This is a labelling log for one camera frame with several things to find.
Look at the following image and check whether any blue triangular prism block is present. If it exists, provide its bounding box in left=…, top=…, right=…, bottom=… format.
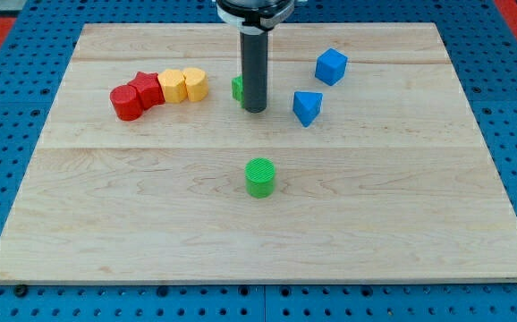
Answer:
left=292, top=91, right=323, bottom=128

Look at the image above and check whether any yellow cylinder block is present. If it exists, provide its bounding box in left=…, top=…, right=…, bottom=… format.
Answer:
left=182, top=67, right=209, bottom=102

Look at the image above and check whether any green star block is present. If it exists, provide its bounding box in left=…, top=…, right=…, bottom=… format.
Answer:
left=231, top=75, right=243, bottom=108

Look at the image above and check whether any light wooden board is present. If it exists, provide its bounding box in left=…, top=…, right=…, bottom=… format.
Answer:
left=0, top=23, right=517, bottom=285

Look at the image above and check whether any yellow hexagon block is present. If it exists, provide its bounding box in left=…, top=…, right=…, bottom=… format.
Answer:
left=157, top=69, right=187, bottom=104

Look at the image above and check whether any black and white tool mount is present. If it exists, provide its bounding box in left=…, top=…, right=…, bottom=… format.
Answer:
left=216, top=0, right=295, bottom=35

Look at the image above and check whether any green cylinder block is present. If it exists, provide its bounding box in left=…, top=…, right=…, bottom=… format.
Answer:
left=244, top=157, right=276, bottom=199

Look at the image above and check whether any blue cube block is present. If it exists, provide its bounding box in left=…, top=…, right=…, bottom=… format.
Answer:
left=315, top=48, right=348, bottom=86

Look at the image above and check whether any red cylinder block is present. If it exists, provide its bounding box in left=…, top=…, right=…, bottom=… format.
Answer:
left=109, top=85, right=143, bottom=122

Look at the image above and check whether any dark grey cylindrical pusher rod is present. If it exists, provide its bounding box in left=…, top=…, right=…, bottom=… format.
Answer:
left=240, top=32, right=268, bottom=113

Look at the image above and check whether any red star block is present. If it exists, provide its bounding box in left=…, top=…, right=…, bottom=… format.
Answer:
left=128, top=72, right=165, bottom=110

